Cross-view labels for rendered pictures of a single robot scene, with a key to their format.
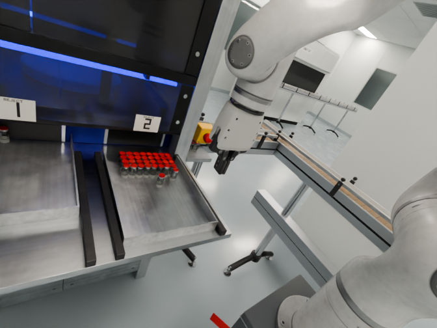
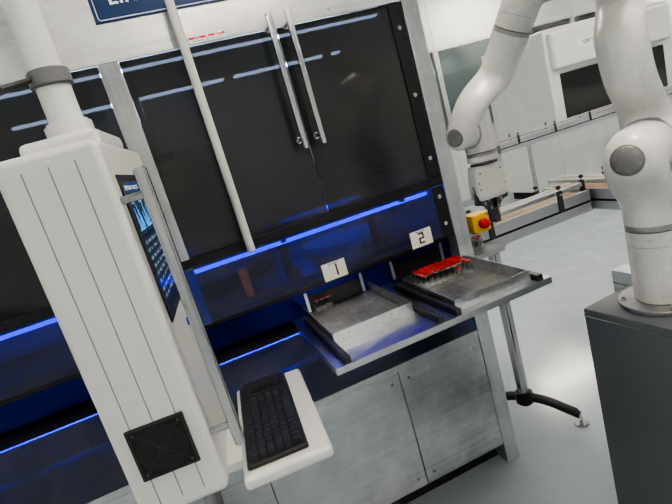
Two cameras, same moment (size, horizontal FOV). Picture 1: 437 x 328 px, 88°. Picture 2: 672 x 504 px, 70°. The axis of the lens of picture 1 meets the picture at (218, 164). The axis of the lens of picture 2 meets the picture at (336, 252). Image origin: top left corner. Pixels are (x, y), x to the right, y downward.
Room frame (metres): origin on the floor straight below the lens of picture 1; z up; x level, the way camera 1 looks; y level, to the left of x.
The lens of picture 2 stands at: (-0.93, -0.19, 1.42)
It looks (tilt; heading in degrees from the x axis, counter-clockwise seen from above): 12 degrees down; 27
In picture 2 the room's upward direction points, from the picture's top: 16 degrees counter-clockwise
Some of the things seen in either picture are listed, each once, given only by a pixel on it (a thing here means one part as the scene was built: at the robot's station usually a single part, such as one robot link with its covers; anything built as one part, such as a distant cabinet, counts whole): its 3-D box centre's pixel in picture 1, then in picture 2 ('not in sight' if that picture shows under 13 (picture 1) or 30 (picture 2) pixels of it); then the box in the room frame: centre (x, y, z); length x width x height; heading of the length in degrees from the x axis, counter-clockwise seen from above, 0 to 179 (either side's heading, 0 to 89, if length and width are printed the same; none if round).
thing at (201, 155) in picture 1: (193, 151); (479, 250); (0.92, 0.13, 0.87); 0.14 x 0.13 x 0.02; 42
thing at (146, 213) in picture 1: (157, 189); (460, 279); (0.54, 0.14, 0.90); 0.34 x 0.26 x 0.04; 42
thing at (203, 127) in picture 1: (203, 132); (476, 222); (0.88, 0.11, 1.00); 0.08 x 0.07 x 0.07; 42
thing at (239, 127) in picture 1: (238, 125); (486, 178); (0.48, -0.01, 1.21); 0.10 x 0.07 x 0.11; 132
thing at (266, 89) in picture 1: (268, 58); (475, 128); (0.48, -0.01, 1.35); 0.09 x 0.08 x 0.13; 156
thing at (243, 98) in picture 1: (251, 99); (483, 156); (0.48, -0.01, 1.27); 0.09 x 0.08 x 0.03; 132
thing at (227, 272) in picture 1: (253, 259); not in sight; (1.23, -0.53, 0.07); 0.50 x 0.08 x 0.14; 132
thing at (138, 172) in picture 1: (149, 170); (446, 273); (0.61, 0.20, 0.90); 0.18 x 0.02 x 0.05; 132
